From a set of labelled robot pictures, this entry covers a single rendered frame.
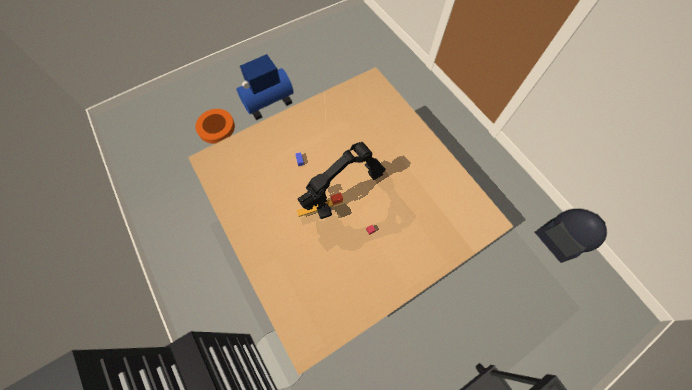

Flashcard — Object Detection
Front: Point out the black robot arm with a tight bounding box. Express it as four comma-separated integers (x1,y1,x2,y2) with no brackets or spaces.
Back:
297,142,386,210

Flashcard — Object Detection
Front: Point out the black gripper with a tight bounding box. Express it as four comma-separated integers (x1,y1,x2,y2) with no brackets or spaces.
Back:
315,194,332,219

